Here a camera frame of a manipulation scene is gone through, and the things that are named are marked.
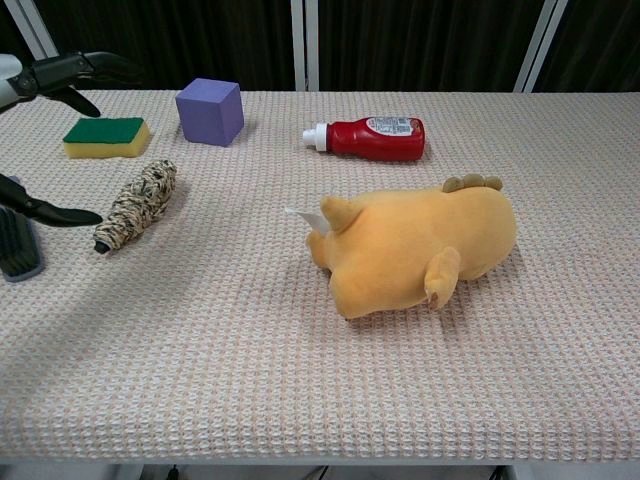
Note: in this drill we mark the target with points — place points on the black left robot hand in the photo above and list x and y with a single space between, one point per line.
55 72

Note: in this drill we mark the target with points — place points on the yellow plush toy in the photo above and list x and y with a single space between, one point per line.
415 240

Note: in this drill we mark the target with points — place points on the yellow green sponge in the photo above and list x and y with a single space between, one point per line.
107 140

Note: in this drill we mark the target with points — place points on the black curtain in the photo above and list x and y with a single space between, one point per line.
175 40

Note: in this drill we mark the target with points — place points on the beige brown yarn spool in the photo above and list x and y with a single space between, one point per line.
140 200

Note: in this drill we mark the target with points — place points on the purple foam cube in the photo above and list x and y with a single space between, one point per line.
207 117

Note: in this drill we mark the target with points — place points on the grey brush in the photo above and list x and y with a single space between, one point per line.
17 250

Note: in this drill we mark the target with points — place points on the red ketchup bottle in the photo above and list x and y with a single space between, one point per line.
380 142

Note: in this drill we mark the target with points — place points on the pink white waffle tablecloth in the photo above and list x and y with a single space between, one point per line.
250 350

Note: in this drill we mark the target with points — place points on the white metal frame post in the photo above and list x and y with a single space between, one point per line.
305 45
35 27
542 45

